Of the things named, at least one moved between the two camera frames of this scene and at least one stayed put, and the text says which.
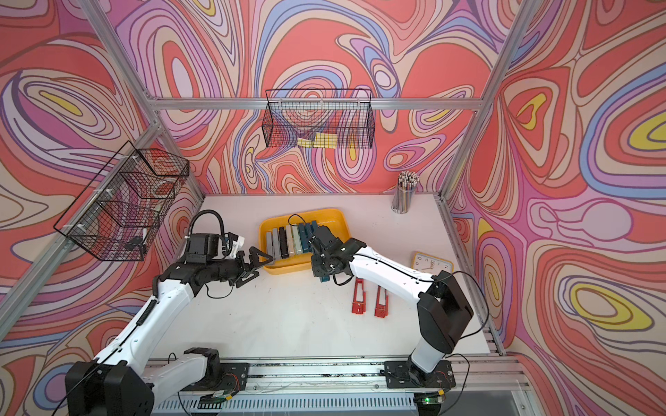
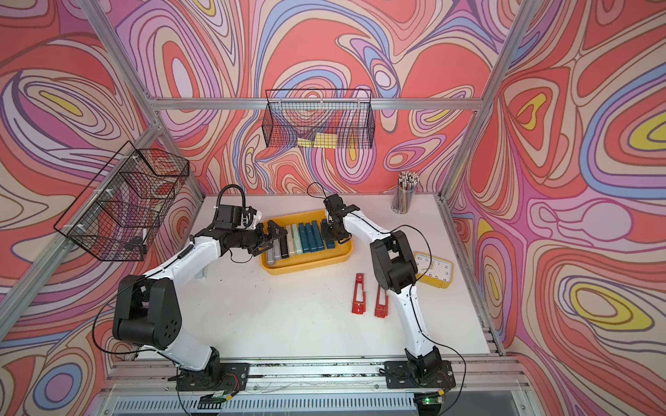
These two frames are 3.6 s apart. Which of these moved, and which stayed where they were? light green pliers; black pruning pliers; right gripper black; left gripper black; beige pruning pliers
Moved: right gripper black; left gripper black
Stayed: black pruning pliers; beige pruning pliers; light green pliers
